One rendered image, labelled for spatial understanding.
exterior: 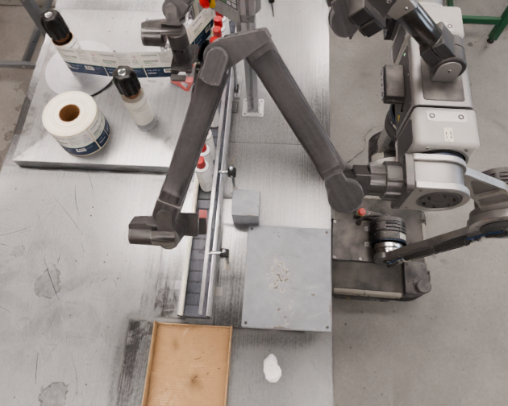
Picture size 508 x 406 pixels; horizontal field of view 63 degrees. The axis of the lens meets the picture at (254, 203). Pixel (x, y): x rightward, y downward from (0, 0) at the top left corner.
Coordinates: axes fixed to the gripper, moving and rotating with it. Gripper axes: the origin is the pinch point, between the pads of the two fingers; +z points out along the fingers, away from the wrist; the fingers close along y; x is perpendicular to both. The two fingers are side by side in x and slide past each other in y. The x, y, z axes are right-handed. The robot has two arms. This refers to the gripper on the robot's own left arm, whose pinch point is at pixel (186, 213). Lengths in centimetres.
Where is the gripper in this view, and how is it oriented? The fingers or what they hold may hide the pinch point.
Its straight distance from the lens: 120.2
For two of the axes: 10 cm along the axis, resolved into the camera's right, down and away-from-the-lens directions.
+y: -10.0, -0.5, 0.7
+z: 0.8, -2.9, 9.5
